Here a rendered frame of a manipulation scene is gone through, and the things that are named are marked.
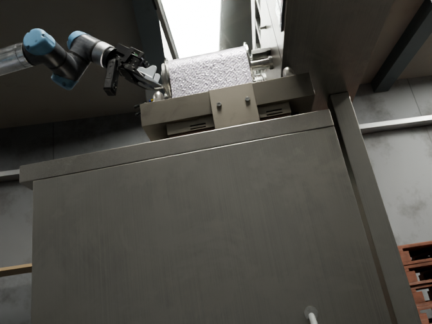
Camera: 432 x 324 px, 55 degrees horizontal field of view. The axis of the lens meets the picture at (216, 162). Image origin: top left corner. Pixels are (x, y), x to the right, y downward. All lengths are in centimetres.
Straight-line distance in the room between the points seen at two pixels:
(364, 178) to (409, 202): 432
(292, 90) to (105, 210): 49
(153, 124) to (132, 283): 36
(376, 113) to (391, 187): 104
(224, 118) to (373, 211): 53
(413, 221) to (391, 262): 431
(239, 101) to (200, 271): 38
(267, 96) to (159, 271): 45
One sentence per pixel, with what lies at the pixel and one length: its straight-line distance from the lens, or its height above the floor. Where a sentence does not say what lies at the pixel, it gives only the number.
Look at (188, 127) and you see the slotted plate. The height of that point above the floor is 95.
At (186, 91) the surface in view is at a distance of 122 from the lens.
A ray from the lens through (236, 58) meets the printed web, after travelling 126.
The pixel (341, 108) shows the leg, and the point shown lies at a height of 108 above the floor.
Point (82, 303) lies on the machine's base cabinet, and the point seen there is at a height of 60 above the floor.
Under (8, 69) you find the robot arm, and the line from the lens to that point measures 142.
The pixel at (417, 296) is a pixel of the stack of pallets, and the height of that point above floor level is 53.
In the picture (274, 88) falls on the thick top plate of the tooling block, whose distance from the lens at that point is 97.
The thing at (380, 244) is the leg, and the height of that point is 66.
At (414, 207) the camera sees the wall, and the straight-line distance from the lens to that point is 558.
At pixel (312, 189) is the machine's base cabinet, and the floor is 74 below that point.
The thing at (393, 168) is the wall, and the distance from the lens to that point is 566.
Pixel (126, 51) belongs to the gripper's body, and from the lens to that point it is 139.
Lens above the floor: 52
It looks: 22 degrees up
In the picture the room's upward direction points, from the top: 9 degrees counter-clockwise
